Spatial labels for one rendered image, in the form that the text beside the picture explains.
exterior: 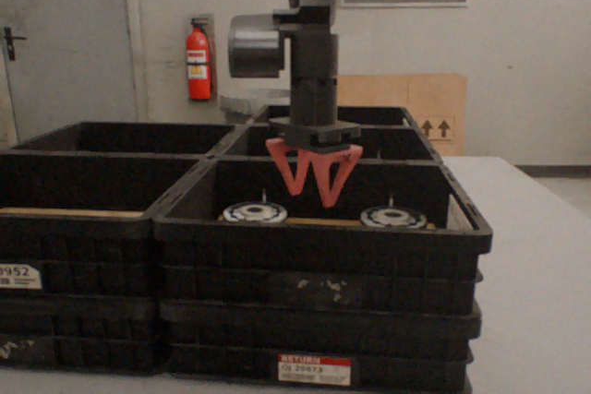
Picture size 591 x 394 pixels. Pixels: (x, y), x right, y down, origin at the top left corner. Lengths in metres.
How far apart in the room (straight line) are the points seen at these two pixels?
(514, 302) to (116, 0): 3.48
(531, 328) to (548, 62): 3.42
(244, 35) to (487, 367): 0.55
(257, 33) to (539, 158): 3.84
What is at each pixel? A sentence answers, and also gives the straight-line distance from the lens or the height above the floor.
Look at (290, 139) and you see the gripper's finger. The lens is 0.59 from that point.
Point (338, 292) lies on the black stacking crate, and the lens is 0.62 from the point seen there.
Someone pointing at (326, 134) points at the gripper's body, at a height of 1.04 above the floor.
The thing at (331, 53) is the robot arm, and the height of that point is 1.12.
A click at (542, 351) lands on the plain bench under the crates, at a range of 0.85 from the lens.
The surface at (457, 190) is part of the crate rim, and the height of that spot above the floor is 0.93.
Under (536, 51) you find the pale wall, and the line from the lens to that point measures 4.15.
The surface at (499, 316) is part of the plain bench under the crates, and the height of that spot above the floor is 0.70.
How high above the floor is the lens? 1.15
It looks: 17 degrees down
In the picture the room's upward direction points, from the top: straight up
